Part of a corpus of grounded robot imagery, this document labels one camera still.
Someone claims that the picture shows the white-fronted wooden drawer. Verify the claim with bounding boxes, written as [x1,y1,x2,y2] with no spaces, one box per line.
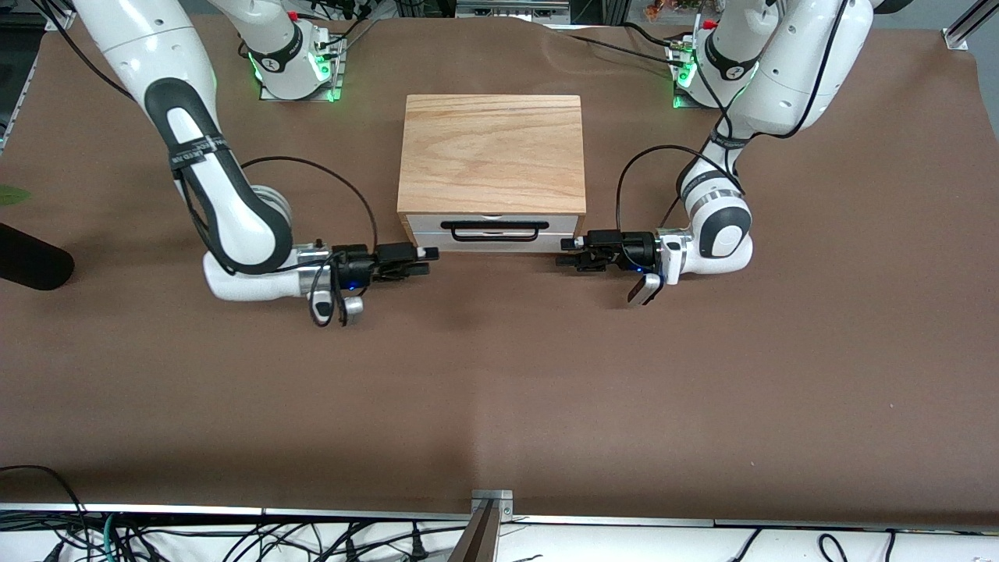
[407,214,581,235]

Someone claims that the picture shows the black drawer handle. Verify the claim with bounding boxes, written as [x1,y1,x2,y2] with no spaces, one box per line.
[440,220,549,244]

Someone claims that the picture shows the wooden drawer cabinet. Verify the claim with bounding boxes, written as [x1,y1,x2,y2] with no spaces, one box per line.
[396,94,588,255]

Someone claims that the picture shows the brown table cover sheet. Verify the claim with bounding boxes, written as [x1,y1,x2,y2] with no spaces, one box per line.
[0,11,999,525]

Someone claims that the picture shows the grey metal box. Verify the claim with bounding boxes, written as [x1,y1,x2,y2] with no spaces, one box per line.
[455,0,571,23]

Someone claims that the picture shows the black oval object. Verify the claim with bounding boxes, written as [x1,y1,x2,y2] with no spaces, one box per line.
[0,222,76,292]

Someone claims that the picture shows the white drawer without handle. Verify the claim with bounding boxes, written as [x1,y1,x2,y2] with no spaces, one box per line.
[411,233,578,254]

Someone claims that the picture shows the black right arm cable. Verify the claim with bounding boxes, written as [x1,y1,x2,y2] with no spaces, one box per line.
[176,156,380,329]

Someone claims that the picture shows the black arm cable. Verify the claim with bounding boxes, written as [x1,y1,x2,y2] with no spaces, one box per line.
[616,0,851,235]
[176,156,380,329]

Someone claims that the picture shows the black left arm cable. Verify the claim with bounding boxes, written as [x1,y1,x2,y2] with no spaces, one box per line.
[616,0,851,235]

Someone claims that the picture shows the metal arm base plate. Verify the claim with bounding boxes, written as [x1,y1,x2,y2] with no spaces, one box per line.
[672,39,755,111]
[258,35,345,103]

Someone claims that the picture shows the black cable on table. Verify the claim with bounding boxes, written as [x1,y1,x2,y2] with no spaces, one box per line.
[539,22,681,65]

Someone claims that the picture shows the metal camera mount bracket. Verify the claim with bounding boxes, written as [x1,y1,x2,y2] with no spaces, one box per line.
[446,489,515,562]

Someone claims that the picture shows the black looped floor cable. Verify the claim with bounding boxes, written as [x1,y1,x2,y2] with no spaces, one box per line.
[0,465,91,539]

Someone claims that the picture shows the aluminium frame profile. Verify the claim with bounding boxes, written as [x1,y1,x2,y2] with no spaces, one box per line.
[942,0,999,52]

